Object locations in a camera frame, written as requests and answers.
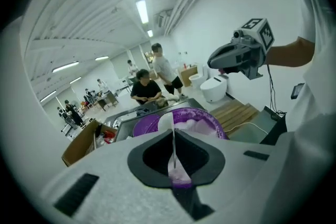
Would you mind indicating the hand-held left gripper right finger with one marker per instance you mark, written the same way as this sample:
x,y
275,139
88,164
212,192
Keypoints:
x,y
236,178

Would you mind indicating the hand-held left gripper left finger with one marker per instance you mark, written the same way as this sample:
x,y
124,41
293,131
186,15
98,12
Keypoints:
x,y
110,173

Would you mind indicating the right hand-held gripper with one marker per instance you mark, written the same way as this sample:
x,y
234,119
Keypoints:
x,y
265,34

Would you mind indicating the purple detergent tub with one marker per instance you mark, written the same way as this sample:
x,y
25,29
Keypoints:
x,y
147,124

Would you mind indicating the white detergent powder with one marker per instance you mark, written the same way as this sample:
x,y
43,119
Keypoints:
x,y
197,124

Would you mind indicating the person's right forearm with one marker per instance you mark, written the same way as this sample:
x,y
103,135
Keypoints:
x,y
288,53

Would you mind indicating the large white toilet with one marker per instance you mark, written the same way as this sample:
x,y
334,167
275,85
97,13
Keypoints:
x,y
214,87

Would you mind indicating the small white toilet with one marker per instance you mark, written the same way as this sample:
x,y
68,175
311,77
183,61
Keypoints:
x,y
197,80

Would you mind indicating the brown cardboard box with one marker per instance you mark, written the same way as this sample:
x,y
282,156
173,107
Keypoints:
x,y
78,147

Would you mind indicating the wooden cabinet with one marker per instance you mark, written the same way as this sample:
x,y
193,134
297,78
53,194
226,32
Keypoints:
x,y
187,74

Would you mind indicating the dark grey tray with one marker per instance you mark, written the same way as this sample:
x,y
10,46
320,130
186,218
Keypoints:
x,y
126,126

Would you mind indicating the wooden slat platform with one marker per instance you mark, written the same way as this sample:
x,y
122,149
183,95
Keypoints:
x,y
233,114

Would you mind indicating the dark work table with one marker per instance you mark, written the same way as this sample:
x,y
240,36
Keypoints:
x,y
107,101

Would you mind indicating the small black device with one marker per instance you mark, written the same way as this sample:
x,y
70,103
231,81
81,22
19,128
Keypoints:
x,y
297,91

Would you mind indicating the ceiling air conditioner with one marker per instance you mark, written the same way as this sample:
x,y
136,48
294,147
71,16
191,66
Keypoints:
x,y
163,19

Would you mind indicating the long ceiling light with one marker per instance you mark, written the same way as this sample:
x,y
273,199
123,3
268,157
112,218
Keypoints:
x,y
149,33
75,80
65,66
142,11
102,58
48,96

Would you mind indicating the person's white shirt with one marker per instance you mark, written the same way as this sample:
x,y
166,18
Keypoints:
x,y
315,112

